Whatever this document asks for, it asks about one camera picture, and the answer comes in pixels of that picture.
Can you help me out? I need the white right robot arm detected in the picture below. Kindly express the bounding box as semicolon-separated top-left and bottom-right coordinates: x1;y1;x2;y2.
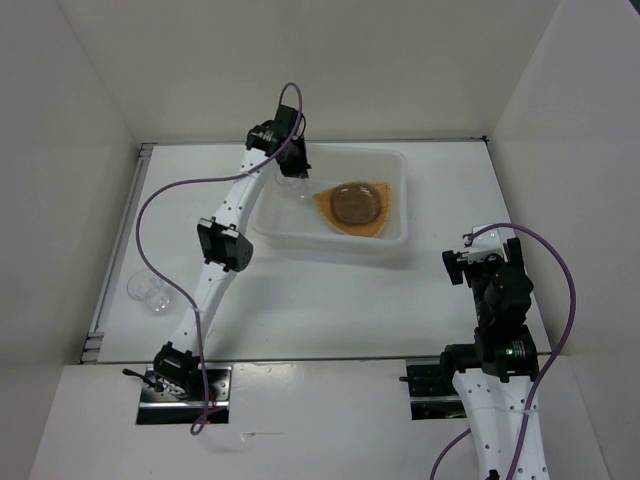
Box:
438;225;549;479

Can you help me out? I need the clear glass cup front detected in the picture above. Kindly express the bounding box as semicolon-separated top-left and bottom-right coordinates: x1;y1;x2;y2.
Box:
127;269;172;314

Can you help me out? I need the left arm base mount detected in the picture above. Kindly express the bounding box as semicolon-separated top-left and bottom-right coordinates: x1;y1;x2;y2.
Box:
122;364;232;426

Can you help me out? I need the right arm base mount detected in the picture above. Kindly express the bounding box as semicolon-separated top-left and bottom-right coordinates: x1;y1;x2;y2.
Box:
399;357;466;421

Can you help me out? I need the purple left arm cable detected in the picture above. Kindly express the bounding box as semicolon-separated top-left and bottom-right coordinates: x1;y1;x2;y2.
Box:
135;82;306;435

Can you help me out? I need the translucent plastic bin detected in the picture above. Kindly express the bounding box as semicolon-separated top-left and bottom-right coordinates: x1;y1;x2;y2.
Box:
251;144;409;261

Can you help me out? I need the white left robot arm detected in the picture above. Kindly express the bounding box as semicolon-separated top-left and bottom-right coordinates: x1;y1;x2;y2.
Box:
153;105;310;401

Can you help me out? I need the clear glass cup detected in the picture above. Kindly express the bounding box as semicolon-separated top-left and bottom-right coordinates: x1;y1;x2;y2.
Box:
127;269;172;314
274;171;312;202

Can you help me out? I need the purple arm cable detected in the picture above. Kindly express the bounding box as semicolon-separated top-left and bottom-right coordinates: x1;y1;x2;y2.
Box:
135;82;306;435
428;223;577;480

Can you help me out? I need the woven bamboo fan tray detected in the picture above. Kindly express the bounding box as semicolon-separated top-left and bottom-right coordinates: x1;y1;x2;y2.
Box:
312;181;392;238

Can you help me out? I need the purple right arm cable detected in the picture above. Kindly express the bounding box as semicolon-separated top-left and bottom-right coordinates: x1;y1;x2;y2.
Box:
428;223;577;480

